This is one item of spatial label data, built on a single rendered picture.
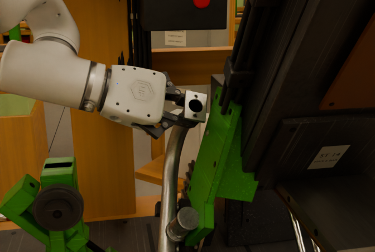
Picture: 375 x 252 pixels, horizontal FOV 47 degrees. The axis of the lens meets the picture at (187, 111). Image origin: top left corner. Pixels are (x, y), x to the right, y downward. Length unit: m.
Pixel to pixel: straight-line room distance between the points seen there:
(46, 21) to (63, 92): 0.12
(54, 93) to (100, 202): 0.46
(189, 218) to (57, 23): 0.38
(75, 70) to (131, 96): 0.10
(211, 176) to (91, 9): 0.47
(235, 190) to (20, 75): 0.38
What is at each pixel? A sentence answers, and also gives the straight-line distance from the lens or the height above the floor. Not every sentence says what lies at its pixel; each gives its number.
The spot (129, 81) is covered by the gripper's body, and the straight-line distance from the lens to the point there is 0.73.
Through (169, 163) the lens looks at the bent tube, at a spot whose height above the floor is 1.11.
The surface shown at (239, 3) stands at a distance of 10.45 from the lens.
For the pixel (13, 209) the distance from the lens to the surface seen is 0.74.
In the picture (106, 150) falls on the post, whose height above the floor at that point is 1.06.
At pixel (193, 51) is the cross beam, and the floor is 1.27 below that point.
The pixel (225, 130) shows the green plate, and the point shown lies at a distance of 0.67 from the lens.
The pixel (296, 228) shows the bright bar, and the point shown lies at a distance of 0.75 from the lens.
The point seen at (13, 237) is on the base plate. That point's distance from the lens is 1.08.
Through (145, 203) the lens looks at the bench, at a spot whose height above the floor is 0.88.
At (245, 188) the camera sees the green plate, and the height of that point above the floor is 1.12.
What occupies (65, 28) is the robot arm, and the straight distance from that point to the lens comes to 0.76.
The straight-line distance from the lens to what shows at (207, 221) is 0.70.
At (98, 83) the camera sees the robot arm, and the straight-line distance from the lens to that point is 0.71.
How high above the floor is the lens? 1.46
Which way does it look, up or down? 18 degrees down
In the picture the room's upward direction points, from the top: straight up
